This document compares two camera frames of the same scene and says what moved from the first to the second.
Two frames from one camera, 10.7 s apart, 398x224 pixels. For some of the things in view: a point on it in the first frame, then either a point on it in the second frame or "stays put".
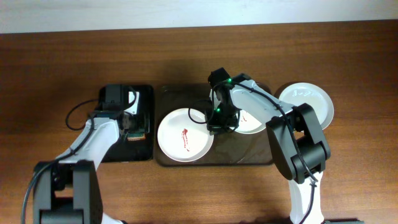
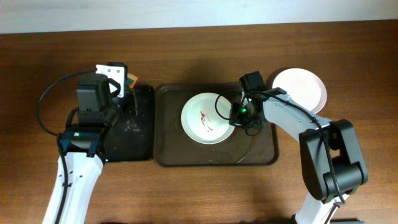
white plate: x=184 y=135 → x=303 y=87
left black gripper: x=137 y=125 → x=132 y=100
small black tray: x=132 y=104 stays put
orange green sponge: x=135 y=137 → x=131 y=79
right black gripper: x=221 y=125 → x=236 y=115
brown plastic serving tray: x=251 y=149 stays put
